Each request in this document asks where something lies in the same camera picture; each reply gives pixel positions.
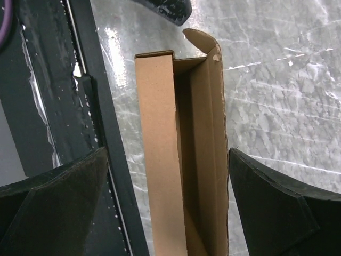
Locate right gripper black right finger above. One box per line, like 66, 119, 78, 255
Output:
229, 148, 340, 255

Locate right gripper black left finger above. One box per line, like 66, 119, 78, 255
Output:
1, 147, 109, 255

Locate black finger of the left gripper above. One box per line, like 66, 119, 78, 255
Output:
135, 0, 192, 26

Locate brown cardboard box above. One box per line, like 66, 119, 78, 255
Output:
135, 28, 229, 255

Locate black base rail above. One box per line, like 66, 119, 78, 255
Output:
1, 1, 149, 255

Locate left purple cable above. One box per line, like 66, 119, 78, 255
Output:
0, 0, 13, 47

